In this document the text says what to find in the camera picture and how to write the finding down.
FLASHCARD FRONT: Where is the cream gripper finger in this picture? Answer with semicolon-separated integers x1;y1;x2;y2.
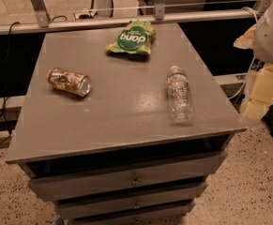
242;63;273;121
234;25;256;50

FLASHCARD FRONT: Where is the orange soda can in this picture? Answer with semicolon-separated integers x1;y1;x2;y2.
47;67;92;98

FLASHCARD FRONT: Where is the clear plastic water bottle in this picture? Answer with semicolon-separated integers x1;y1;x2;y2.
166;66;195;124

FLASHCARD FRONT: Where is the green snack bag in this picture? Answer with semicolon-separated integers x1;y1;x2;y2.
106;20;157;55

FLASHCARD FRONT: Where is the power strip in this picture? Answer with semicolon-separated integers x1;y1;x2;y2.
73;11;98;20

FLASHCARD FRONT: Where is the grey drawer cabinet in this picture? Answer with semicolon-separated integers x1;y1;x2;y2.
6;24;243;225

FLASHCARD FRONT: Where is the grey metal railing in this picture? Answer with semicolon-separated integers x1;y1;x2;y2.
0;0;273;35

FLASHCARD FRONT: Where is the white cable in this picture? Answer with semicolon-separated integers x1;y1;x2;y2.
228;7;261;100

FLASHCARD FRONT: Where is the black cable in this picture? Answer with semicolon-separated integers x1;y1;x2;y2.
0;21;21;152

